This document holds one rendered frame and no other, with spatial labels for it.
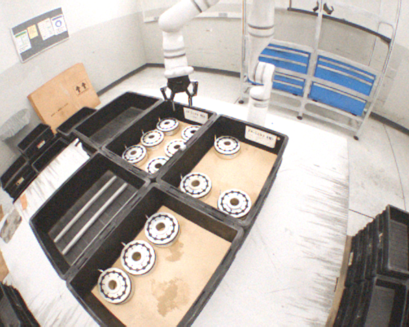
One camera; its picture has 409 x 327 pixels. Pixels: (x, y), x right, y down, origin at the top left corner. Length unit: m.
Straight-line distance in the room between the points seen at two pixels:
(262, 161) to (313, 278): 0.48
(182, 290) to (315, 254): 0.48
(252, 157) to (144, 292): 0.59
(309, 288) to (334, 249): 0.18
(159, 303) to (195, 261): 0.16
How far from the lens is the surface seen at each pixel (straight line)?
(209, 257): 0.56
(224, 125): 0.82
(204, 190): 0.62
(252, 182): 0.68
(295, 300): 0.72
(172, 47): 0.63
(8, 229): 1.32
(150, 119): 0.91
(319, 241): 0.80
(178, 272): 0.56
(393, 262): 1.33
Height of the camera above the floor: 1.37
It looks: 47 degrees down
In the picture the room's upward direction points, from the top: 5 degrees counter-clockwise
